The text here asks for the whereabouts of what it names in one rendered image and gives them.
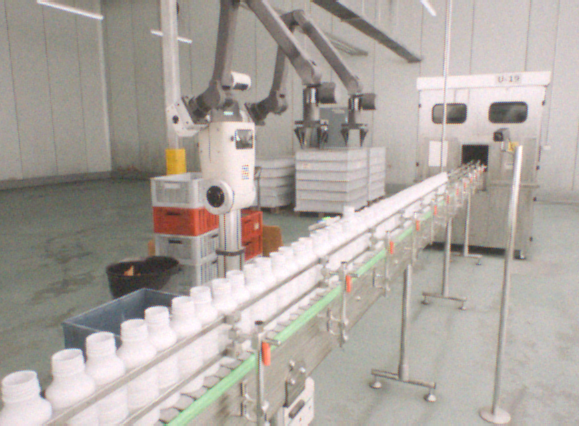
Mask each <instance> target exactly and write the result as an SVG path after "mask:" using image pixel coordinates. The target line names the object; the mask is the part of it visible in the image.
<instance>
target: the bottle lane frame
mask: <svg viewBox="0 0 579 426"><path fill-rule="evenodd" d="M437 218H438V217H437V214H436V215H434V222H433V231H434V233H433V237H434V236H435V235H436V234H437V233H438V232H439V231H440V230H441V229H442V228H443V227H442V225H438V224H443V220H442V218H438V224H437ZM421 219H425V222H420V223H419V231H416V236H415V248H416V252H415V257H416V256H417V249H418V241H419V240H420V239H421V238H422V241H423V242H422V243H423V245H422V249H423V248H424V247H425V246H426V245H427V244H428V243H429V241H428V239H424V238H423V237H422V232H423V230H422V229H423V224H424V225H425V226H424V230H427V231H424V237H426V238H429V237H430V234H429V231H430V219H431V211H430V212H429V213H428V214H426V215H425V216H424V217H423V218H421ZM396 239H400V243H396V242H394V244H393V253H392V254H390V245H389V267H388V275H389V276H390V280H389V281H388V287H389V286H390V285H391V284H392V283H393V282H394V281H395V280H396V278H397V277H398V276H399V275H400V274H401V273H402V272H403V271H404V270H405V268H406V267H407V266H408V265H409V264H410V262H409V260H410V259H404V258H403V257H402V251H403V250H404V251H405V253H404V256H405V257H407V258H411V253H410V250H407V249H404V248H403V240H405V247H406V248H411V241H412V227H410V228H409V229H408V230H406V231H405V232H402V234H400V235H399V236H398V237H396ZM384 250H385V247H384V248H383V249H382V250H381V251H379V252H378V253H376V255H374V256H373V257H372V258H371V260H369V261H368V262H367V263H365V264H364V265H363V266H361V268H359V269H358V270H357V271H356V272H354V273H357V274H360V278H353V279H352V283H351V292H350V293H349V292H347V289H346V319H347V320H348V321H349V325H348V327H347V333H348V332H349V331H351V330H352V329H353V328H354V327H355V325H356V324H357V323H358V322H359V321H360V320H361V319H362V318H363V316H364V315H365V314H366V313H367V311H368V310H369V309H370V308H371V306H372V305H373V304H374V303H375V302H376V301H377V300H378V299H379V297H380V296H381V295H382V294H383V293H382V289H378V288H376V287H375V286H373V278H374V277H376V275H375V274H374V266H375V265H376V267H377V269H376V274H377V275H383V276H384ZM376 286H378V287H383V281H382V277H376ZM340 292H341V284H340V285H337V287H336V288H335V289H333V290H332V291H331V292H330V293H328V294H327V295H326V296H325V297H322V299H321V300H320V301H317V303H316V304H315V305H314V306H311V308H310V309H309V310H307V311H305V313H304V314H302V315H301V316H299V318H298V319H296V320H295V321H292V323H291V324H290V325H289V326H288V327H285V329H284V330H283V331H281V332H280V333H277V334H276V335H275V336H274V337H273V338H274V339H278V340H281V345H280V346H279V347H278V346H274V345H272V347H271V363H270V365H269V366H267V365H265V364H264V372H265V399H266V400H268V401H269V403H270V409H269V411H268V422H269V421H270V420H271V418H272V417H273V416H274V415H275V414H276V413H277V411H278V410H279V408H280V407H281V406H282V405H283V404H284V403H285V402H286V378H287V375H288V371H289V370H290V369H291V368H293V367H294V366H295V364H296V363H297V362H298V361H299V360H300V359H303V360H304V361H305V363H306V373H305V380H306V379H307V378H308V377H309V376H310V375H311V374H312V373H313V371H314V370H315V369H316V368H317V367H318V366H319V365H320V364H321V362H322V361H323V360H324V359H325V358H326V357H327V356H328V355H329V354H330V352H331V351H332V350H333V349H334V348H335V347H336V346H337V345H338V343H339V342H338V336H337V335H332V334H331V333H329V332H328V322H329V321H330V320H331V319H330V317H329V318H328V307H329V306H330V305H331V308H332V311H331V316H332V317H333V318H335V319H340ZM331 323H332V326H331V331H332V332H333V333H340V328H339V327H338V323H339V322H337V321H332V320H331ZM251 354H252V356H250V357H249V358H248V359H247V360H245V361H241V362H242V364H240V365H239V366H238V367H237V368H235V369H234V370H232V369H230V370H231V372H230V373H229V374H228V375H227V376H226V377H224V378H223V379H220V378H218V379H219V382H218V383H217V384H216V385H214V386H213V387H212V388H210V389H208V388H205V389H207V392H204V393H203V394H202V396H201V397H199V398H193V399H194V402H193V403H192V404H191V405H189V406H188V407H187V408H186V409H184V410H179V409H177V410H179V414H178V415H177V416H176V417H175V418H173V419H172V420H171V421H170V422H168V423H165V422H161V423H163V426H256V425H257V424H256V423H253V422H250V421H247V419H246V417H245V416H244V417H243V416H242V402H243V401H244V400H245V399H246V398H245V397H242V387H241V383H242V382H243V381H244V380H246V379H247V380H248V396H249V398H254V399H256V352H255V353H251ZM248 404H249V405H248V415H249V417H250V418H253V419H256V420H257V415H256V414H255V412H254V406H255V405H256V404H257V403H254V402H251V401H248Z"/></svg>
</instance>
